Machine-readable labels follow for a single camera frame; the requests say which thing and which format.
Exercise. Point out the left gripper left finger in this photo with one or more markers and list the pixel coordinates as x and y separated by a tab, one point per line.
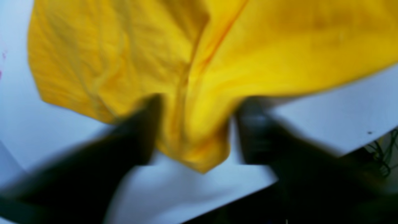
77	188

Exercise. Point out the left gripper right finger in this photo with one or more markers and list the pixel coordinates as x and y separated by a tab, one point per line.
313	186

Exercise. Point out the yellow T-shirt with script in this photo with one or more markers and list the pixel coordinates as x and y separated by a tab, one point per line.
103	58

